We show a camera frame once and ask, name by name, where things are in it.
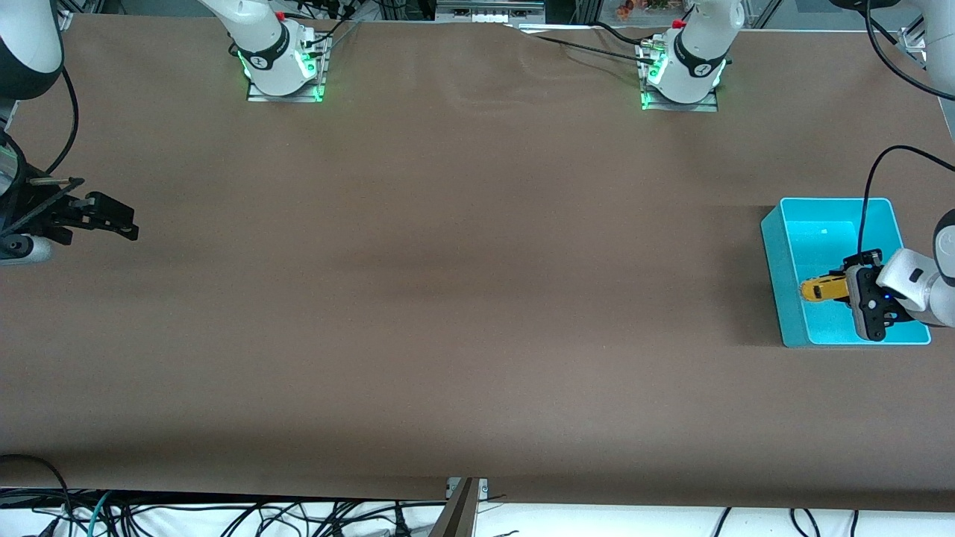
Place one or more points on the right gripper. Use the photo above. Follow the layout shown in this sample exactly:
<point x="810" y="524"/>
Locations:
<point x="36" y="211"/>

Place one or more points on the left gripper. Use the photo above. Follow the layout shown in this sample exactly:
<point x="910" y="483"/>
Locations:
<point x="853" y="286"/>

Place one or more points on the yellow beetle toy car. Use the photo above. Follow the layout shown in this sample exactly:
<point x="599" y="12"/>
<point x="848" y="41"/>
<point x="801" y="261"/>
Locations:
<point x="821" y="287"/>

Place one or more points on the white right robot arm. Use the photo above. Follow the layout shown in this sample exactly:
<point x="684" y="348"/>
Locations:
<point x="261" y="45"/>

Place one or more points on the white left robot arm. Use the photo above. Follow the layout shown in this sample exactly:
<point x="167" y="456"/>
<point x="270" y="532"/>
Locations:
<point x="697" y="52"/>

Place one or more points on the teal plastic bin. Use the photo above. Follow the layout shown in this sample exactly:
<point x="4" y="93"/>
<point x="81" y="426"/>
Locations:
<point x="813" y="246"/>

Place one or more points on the orange background items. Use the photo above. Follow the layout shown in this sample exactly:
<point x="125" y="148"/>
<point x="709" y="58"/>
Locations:
<point x="642" y="6"/>

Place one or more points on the brown table cover mat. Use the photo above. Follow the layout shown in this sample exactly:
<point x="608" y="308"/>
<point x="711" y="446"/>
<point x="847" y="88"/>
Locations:
<point x="477" y="298"/>

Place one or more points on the grey background device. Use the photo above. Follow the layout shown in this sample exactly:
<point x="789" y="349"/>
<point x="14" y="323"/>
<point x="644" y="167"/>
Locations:
<point x="489" y="10"/>

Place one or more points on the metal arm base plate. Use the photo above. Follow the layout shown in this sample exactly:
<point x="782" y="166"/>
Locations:
<point x="679" y="108"/>
<point x="287" y="98"/>

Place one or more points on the metal table edge bracket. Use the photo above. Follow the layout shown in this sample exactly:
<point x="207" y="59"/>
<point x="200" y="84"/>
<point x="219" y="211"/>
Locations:
<point x="459" y="516"/>

